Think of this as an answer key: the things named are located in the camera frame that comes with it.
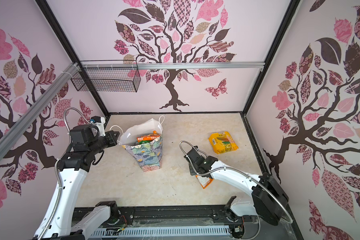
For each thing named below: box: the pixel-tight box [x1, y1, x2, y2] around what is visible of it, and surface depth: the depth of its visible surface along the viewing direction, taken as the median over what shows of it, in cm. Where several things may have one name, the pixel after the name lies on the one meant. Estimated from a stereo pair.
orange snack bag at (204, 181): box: [195, 175, 214, 189], surface depth 84 cm
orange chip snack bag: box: [136, 130, 161, 143], surface depth 79 cm
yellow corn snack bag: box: [208, 131, 239, 154], surface depth 98 cm
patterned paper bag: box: [109, 115, 165, 172], surface depth 80 cm
